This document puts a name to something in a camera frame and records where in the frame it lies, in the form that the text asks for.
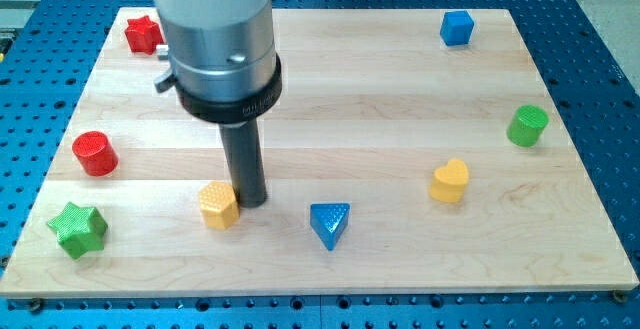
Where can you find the blue cube block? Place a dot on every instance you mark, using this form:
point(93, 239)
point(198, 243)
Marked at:
point(456, 28)

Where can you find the red cylinder block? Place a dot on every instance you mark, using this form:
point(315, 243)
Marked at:
point(95, 153)

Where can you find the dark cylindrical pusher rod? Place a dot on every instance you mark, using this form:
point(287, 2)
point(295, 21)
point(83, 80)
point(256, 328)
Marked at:
point(241, 143)

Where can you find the black pusher mount ring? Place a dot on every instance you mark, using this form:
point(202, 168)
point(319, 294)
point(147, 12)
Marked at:
point(238, 111)

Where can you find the green cylinder block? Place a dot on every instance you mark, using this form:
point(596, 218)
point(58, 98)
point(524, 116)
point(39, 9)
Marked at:
point(527, 125)

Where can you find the blue triangle block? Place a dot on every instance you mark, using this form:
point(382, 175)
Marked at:
point(329, 221)

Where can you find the red star block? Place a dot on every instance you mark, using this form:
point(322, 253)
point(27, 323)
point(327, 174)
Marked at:
point(143, 35)

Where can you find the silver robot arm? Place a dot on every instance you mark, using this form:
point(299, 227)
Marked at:
point(225, 69)

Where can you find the green star block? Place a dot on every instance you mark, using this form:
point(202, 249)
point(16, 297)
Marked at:
point(79, 230)

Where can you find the yellow heart block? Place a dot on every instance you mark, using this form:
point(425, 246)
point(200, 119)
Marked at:
point(450, 181)

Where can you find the wooden board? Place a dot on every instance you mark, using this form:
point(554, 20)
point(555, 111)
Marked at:
point(373, 103)

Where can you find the blue perforated table plate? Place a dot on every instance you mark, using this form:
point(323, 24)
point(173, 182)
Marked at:
point(50, 62)

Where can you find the yellow hexagon block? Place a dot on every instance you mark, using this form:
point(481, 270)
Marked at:
point(218, 206)

